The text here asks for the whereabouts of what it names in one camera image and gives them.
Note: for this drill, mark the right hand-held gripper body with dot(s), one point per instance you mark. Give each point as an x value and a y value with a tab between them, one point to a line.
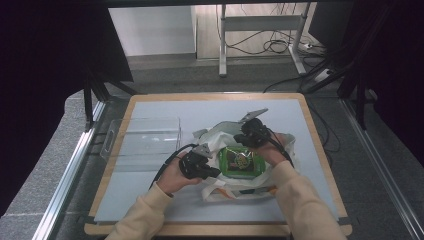
255	133

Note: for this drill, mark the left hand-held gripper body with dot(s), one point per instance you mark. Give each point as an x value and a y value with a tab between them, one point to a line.
193	163

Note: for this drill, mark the green snack packet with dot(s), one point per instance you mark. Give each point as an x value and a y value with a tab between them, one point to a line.
241	161

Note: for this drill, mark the white tote bag green orange patches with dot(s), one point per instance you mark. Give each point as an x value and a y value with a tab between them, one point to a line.
233	190

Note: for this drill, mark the clear plastic box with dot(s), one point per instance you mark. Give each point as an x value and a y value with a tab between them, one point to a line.
146	133

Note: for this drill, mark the person's left hand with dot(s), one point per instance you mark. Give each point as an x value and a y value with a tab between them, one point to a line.
173	180

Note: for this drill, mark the person's right hand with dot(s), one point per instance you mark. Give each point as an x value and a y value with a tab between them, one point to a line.
275	153

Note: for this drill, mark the light grey table mat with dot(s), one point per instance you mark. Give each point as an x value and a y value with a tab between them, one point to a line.
150	200

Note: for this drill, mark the white power strip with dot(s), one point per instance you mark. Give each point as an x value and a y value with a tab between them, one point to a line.
322	75

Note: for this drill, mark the white cabinet panel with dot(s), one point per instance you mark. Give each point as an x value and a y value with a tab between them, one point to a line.
151	30

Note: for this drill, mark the dark curtain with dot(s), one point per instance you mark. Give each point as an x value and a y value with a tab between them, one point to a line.
40	83
400	66

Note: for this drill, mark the white metal desk frame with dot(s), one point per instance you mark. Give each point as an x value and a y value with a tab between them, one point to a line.
260	22

